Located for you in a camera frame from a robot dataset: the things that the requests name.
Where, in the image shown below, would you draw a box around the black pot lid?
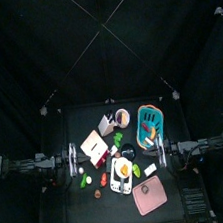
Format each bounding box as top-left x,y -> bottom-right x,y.
118,141 -> 138,163

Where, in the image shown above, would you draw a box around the white toy food piece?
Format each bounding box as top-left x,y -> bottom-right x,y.
108,144 -> 120,157
143,136 -> 156,148

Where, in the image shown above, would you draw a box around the wooden box red drawer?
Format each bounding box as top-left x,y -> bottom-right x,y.
77,128 -> 113,172

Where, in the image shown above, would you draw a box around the white toy sushi block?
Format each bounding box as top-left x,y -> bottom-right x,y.
142,163 -> 158,178

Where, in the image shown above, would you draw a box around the orange toy food piece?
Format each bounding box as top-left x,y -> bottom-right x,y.
148,125 -> 158,141

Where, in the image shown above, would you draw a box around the green toy leaf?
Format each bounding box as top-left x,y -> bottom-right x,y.
131,162 -> 143,180

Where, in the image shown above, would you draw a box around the red toy food piece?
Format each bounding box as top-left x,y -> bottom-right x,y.
141,121 -> 152,133

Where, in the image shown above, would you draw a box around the orange toy carrot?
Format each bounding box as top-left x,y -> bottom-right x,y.
98,172 -> 110,189

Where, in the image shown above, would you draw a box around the yellow toy food piece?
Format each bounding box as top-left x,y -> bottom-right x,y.
118,163 -> 131,178

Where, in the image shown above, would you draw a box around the teal basket orange rim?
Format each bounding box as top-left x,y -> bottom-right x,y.
131,102 -> 169,152

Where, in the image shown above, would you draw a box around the green toy lettuce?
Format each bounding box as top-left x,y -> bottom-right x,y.
112,131 -> 126,149

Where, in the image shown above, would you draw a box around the brown toy food piece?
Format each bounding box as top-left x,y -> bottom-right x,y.
93,188 -> 103,200

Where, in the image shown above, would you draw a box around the small white bowl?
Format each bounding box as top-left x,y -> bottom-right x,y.
112,107 -> 133,130

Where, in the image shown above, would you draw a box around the purple toy food piece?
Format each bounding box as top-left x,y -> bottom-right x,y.
116,112 -> 124,126

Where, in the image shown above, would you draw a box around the pink cutting board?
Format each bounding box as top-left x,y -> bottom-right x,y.
130,173 -> 171,218

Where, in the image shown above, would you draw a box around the small dark ring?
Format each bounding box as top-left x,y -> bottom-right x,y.
140,184 -> 151,195

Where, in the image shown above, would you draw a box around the black toy knife handles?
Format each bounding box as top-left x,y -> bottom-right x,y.
105,110 -> 116,122

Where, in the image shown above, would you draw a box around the thin diagonal frame cord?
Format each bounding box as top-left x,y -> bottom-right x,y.
25,0 -> 158,110
60,0 -> 177,108

